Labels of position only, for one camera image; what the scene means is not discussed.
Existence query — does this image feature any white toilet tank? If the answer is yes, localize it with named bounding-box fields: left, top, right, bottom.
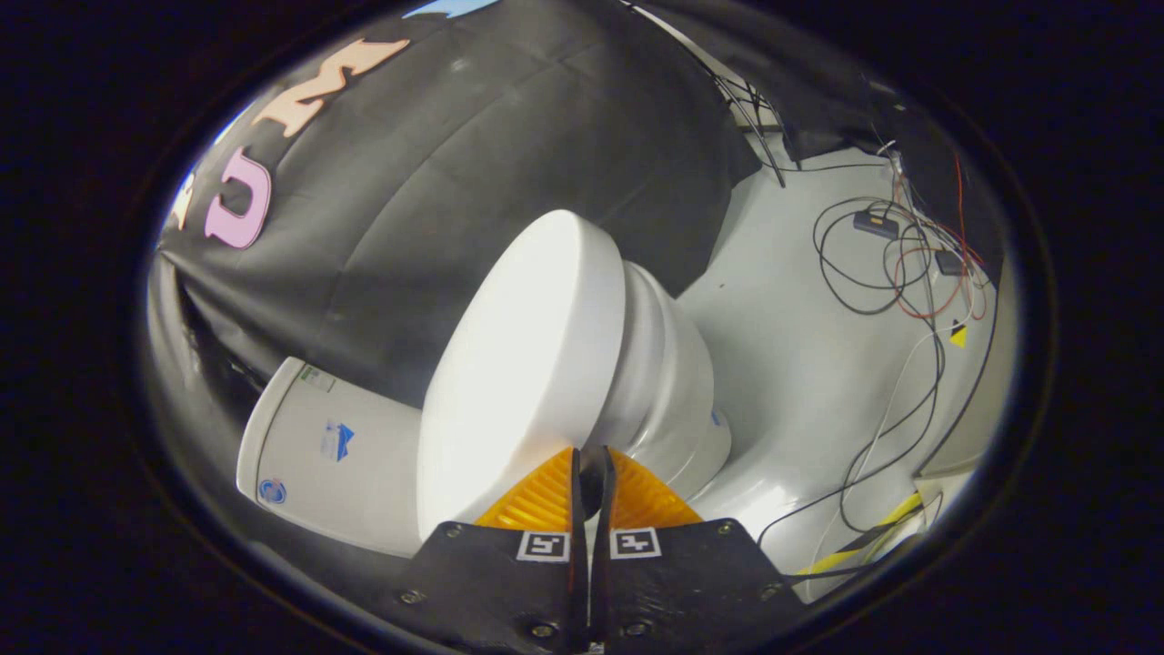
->
left=236, top=357, right=428, bottom=558

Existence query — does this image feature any red cable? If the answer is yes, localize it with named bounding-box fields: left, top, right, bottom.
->
left=894, top=153, right=989, bottom=322

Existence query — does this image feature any black backdrop cloth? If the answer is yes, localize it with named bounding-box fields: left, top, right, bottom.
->
left=145, top=0, right=1006, bottom=438

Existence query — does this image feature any white toilet seat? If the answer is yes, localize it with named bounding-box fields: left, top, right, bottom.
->
left=591, top=261, right=678, bottom=451

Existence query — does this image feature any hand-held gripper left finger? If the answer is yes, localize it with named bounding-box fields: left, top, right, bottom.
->
left=389, top=446, right=590, bottom=655

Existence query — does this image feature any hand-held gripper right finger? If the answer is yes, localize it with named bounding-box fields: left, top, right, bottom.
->
left=589, top=446, right=808, bottom=655

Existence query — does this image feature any white toilet bowl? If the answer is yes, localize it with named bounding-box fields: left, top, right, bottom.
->
left=627, top=291, right=733, bottom=501

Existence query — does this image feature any yellow floor tape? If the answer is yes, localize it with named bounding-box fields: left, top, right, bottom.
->
left=798, top=491, right=926, bottom=577

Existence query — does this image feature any black cable bundle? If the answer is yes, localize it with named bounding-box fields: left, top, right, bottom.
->
left=758, top=194, right=1001, bottom=551

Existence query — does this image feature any white toilet lid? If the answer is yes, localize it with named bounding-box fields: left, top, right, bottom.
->
left=416, top=209, right=628, bottom=542

